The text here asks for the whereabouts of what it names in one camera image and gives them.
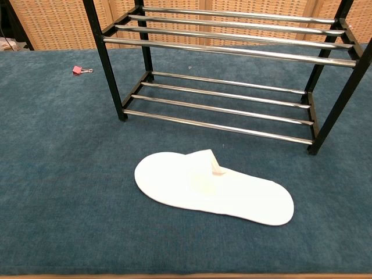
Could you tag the white slipper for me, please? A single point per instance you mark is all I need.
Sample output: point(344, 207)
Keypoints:
point(180, 186)

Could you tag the black shoe rack chrome bars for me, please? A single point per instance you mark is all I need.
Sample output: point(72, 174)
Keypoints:
point(226, 52)

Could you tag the blue carpet table mat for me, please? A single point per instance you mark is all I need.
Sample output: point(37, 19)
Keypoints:
point(72, 174)

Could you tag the woven wicker folding screen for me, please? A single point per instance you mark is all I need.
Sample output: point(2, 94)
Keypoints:
point(64, 23)

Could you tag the pink binder clip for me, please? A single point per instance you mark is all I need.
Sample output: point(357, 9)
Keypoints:
point(77, 70)

